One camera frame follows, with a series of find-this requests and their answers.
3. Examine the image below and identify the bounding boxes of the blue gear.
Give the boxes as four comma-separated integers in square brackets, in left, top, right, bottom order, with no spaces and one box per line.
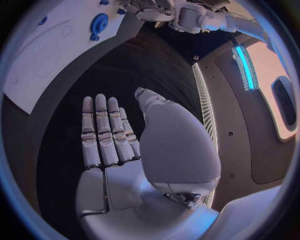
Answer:
[90,12,110,36]

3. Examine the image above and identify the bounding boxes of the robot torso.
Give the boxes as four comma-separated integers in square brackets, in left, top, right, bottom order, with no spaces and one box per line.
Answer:
[190,34,300,213]

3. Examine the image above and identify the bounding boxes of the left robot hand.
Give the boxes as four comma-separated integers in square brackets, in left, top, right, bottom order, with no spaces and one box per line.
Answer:
[126,0,180,23]

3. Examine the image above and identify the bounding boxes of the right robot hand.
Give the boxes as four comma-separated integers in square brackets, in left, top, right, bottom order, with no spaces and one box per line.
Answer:
[75,86,222,240]

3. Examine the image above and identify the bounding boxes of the white task board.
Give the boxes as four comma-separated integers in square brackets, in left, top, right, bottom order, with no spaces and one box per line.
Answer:
[3,0,129,115]

